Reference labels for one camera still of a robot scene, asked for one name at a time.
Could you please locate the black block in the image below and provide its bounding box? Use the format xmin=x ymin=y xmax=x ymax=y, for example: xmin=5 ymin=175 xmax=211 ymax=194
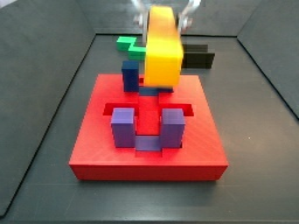
xmin=182 ymin=44 xmax=215 ymax=69

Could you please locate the green zigzag block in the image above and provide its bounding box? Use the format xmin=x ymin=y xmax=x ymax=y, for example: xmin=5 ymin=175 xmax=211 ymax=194
xmin=116 ymin=36 xmax=146 ymax=60

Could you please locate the dark blue U-shaped block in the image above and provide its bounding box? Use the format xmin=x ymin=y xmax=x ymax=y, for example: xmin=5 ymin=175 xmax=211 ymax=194
xmin=122 ymin=60 xmax=174 ymax=96

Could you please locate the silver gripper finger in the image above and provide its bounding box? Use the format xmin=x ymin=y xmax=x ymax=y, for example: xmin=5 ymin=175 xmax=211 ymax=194
xmin=178 ymin=0 xmax=202 ymax=32
xmin=131 ymin=0 xmax=150 ymax=43

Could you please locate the yellow rectangular block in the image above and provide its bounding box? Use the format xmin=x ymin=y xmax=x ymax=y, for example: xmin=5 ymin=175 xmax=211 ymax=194
xmin=144 ymin=5 xmax=183 ymax=88

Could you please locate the purple U-shaped block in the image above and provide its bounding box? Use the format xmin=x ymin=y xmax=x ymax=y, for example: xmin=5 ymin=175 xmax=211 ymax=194
xmin=111 ymin=108 xmax=186 ymax=151

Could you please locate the red puzzle board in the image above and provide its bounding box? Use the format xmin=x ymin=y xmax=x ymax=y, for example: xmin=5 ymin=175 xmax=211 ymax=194
xmin=69 ymin=74 xmax=228 ymax=181

